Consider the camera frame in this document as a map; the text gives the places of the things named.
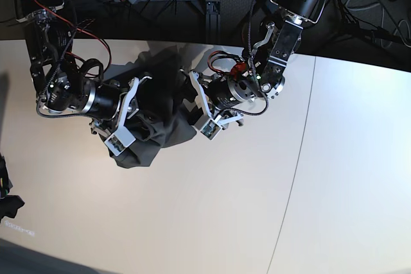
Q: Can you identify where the grey green T-shirt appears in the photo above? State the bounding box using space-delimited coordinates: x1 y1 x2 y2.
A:
105 46 197 169

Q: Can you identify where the aluminium frame post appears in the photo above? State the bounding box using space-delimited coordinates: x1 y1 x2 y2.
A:
205 0 221 44

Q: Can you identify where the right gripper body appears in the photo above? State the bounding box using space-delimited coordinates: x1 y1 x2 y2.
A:
66 78 134 133

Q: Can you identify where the black clothes pile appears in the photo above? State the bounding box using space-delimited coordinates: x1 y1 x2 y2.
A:
0 155 25 220

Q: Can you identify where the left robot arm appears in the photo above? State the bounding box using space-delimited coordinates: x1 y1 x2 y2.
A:
187 0 327 132

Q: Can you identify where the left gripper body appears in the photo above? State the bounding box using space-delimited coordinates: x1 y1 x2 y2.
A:
192 68 286 127

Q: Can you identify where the grey cable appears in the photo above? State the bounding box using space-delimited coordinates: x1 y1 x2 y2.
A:
345 0 411 47

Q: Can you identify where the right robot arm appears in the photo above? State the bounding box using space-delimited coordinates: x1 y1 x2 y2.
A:
15 0 163 135

